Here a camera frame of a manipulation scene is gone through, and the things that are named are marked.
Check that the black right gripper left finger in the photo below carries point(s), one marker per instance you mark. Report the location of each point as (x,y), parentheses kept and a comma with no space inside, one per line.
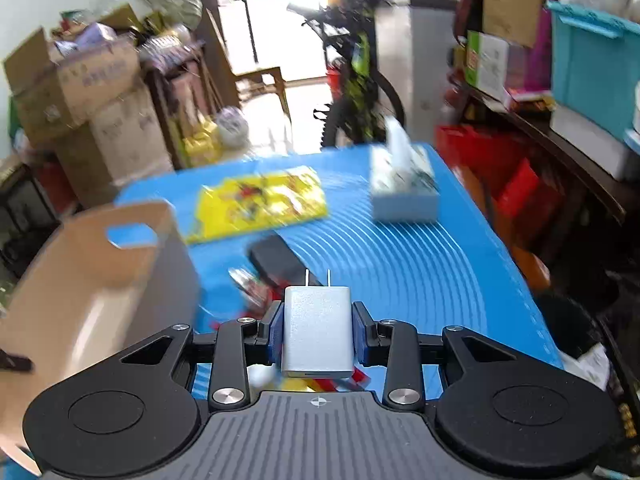
(236,345)

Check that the blue silicone table mat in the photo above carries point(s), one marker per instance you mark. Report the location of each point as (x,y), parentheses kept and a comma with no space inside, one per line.
(453,272)

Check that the beige wooden storage bin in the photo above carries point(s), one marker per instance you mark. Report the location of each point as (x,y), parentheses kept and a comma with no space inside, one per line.
(105,279)

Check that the green black bicycle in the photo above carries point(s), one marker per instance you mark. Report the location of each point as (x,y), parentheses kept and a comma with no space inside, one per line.
(364,94)

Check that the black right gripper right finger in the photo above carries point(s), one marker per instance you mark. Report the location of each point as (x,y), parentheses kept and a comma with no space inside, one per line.
(395,346)

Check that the white blue tissue box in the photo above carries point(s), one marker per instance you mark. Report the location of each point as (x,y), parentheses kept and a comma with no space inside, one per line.
(402,187)

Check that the white USB charger plug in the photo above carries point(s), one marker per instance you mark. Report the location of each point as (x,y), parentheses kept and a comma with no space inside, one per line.
(317,333)

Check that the yellow picture book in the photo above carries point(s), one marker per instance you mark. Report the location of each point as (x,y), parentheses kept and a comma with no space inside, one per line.
(257,202)

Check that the stacked cardboard boxes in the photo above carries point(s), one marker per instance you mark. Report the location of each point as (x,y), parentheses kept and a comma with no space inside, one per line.
(91,108)

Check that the black rectangular case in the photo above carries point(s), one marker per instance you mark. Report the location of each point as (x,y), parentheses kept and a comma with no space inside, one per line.
(276,263)

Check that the red hero action figure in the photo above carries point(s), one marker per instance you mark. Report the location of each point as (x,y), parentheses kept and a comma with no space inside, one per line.
(257,295)

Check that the teal plastic storage crate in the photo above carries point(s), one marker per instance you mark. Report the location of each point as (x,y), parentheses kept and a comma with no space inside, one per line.
(595,65)

